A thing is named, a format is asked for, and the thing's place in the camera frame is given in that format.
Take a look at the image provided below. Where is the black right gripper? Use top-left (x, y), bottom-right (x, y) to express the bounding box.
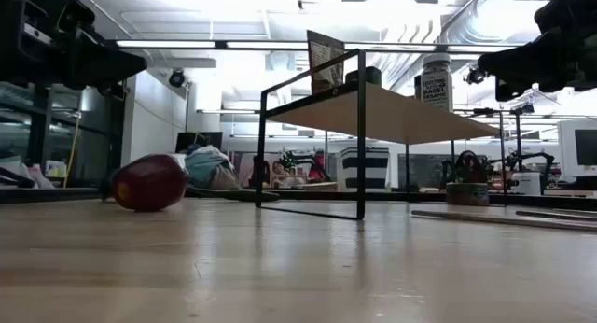
top-left (478, 0), bottom-right (597, 103)

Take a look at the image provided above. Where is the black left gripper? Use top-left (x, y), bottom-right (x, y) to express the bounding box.
top-left (0, 0), bottom-right (148, 91)

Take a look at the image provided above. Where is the white label seasoning jar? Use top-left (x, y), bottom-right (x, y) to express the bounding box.
top-left (419, 52), bottom-right (454, 113)

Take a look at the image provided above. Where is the green black pepper tin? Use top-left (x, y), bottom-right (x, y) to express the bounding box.
top-left (344, 65), bottom-right (382, 87)

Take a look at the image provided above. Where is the overhead light bar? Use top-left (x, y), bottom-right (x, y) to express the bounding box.
top-left (115, 39), bottom-right (528, 53)

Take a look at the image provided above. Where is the white computer monitor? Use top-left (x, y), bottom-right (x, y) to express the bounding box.
top-left (557, 119), bottom-right (597, 178)

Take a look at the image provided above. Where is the black background screen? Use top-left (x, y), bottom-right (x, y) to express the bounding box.
top-left (175, 131), bottom-right (224, 154)

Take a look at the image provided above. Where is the dark red background device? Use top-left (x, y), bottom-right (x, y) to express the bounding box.
top-left (454, 149), bottom-right (489, 184)

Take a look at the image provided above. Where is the small white device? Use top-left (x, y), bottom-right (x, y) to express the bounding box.
top-left (510, 172), bottom-right (542, 196)

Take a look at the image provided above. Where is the pile of cloth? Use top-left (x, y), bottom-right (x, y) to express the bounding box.
top-left (184, 144), bottom-right (242, 190)

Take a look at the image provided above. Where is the black table edge trim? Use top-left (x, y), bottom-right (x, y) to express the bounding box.
top-left (0, 186), bottom-right (597, 211)

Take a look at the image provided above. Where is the black chalkboard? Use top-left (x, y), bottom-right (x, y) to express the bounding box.
top-left (397, 153), bottom-right (456, 190)

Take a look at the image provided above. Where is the pile of bags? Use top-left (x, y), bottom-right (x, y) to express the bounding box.
top-left (0, 154), bottom-right (66, 190)

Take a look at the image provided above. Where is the thin metal rod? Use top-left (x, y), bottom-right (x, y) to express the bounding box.
top-left (410, 209), bottom-right (597, 233)
top-left (515, 209), bottom-right (597, 221)

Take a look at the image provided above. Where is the striped storage bin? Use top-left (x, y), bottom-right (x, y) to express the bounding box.
top-left (335, 147), bottom-right (391, 192)

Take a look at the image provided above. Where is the person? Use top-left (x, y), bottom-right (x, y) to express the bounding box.
top-left (271, 160), bottom-right (307, 190)

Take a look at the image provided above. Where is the red background object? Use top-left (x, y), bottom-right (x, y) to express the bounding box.
top-left (307, 148), bottom-right (330, 183)

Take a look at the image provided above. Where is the black ceiling camera cluster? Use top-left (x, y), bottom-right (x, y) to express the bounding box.
top-left (464, 66), bottom-right (486, 85)

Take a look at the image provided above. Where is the black camera stand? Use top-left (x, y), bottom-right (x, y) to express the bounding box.
top-left (454, 101), bottom-right (535, 175)

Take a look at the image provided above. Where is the yellow hanging cable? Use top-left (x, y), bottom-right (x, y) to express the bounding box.
top-left (63, 111), bottom-right (82, 189)

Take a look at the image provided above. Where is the black frame wooden shelf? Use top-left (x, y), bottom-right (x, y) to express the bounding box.
top-left (255, 49), bottom-right (508, 221)

